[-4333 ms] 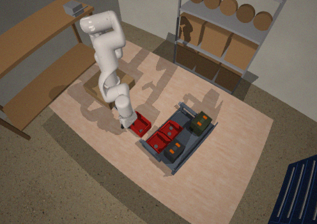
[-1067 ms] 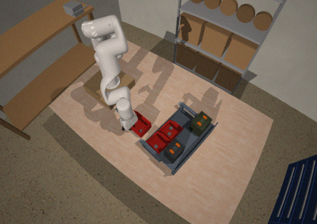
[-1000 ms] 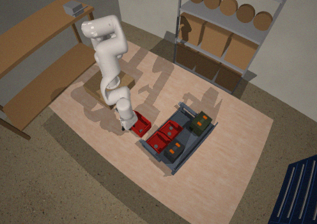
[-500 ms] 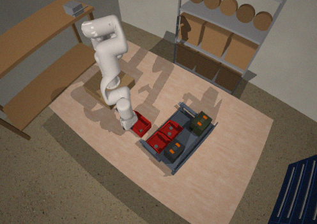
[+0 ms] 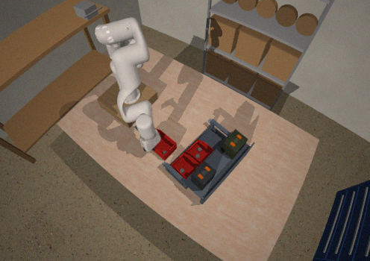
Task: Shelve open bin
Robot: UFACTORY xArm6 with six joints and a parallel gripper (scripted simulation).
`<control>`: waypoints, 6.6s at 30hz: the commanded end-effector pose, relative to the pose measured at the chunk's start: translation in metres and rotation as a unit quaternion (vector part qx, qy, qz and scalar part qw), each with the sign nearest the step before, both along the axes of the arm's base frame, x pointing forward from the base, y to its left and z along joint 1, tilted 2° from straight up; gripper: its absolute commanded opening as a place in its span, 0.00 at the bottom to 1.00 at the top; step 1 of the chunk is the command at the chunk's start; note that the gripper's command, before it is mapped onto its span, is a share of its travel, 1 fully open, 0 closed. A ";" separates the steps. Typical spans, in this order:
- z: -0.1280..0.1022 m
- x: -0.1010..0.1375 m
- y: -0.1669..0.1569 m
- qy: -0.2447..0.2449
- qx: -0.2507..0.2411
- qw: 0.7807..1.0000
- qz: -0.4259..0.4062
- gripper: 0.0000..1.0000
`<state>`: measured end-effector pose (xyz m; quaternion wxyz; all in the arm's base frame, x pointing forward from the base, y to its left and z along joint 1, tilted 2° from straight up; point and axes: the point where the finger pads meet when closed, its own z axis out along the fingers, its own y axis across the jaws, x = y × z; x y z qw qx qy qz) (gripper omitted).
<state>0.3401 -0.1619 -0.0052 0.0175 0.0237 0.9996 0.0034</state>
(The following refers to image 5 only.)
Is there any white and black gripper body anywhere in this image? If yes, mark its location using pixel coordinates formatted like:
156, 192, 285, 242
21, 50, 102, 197
140, 129, 161, 152

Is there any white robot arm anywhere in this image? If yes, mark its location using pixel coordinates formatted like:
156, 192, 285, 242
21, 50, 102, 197
95, 17, 156, 141

